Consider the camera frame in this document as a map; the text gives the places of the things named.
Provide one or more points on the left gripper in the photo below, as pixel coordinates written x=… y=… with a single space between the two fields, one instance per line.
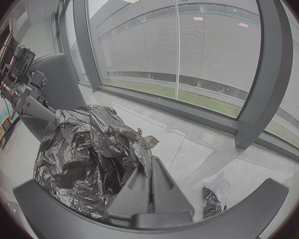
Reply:
x=21 y=97

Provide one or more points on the clear printed wrapper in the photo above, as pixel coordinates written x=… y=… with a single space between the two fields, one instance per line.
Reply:
x=223 y=185

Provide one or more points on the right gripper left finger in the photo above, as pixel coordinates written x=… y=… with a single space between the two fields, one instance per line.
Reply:
x=132 y=198

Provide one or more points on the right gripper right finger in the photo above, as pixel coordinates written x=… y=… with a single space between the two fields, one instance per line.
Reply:
x=167 y=193

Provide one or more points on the black plastic bag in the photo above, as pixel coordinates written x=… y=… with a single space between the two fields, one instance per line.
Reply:
x=77 y=146

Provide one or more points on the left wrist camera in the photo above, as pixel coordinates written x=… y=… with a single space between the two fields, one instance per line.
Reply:
x=38 y=80

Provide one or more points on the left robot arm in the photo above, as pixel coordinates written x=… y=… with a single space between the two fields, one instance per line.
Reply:
x=23 y=58

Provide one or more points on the window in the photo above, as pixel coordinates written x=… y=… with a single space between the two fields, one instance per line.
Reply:
x=164 y=46

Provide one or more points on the dark grey round chair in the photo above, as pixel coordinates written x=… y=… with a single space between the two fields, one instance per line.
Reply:
x=62 y=83

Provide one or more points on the crumpled black plastic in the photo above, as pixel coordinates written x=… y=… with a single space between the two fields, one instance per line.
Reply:
x=211 y=203

